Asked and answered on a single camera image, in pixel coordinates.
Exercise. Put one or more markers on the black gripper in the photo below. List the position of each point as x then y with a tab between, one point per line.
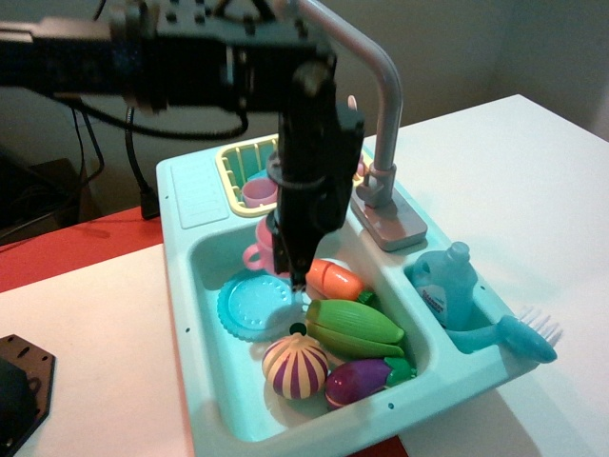
305	213

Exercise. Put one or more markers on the pink toy cup with handle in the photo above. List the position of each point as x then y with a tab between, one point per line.
259	256

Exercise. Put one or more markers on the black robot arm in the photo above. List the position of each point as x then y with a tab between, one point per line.
163	54

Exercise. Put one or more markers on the small purple toy cup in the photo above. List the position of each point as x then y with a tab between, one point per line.
259	192

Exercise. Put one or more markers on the orange toy carrot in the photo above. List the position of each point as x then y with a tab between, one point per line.
334	281

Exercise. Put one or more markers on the blue toy plate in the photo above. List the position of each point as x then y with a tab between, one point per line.
255	306

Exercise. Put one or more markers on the green toy corn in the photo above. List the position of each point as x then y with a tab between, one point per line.
353	330

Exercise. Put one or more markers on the grey toy faucet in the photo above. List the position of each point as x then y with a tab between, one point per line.
382	210

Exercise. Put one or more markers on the purple striped toy onion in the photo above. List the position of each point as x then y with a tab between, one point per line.
295	366

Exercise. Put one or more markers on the yellow dish rack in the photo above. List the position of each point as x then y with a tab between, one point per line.
237	163

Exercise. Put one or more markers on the purple toy eggplant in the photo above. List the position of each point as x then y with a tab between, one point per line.
356	380

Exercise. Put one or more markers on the blue dish soap bottle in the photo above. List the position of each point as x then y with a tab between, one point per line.
445	280

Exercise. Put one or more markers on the pink toy knife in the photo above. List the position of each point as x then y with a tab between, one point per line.
352	102

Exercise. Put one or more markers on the blue dish brush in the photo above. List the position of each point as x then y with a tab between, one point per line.
531	335

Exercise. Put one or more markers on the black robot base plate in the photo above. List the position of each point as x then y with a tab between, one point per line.
27	374

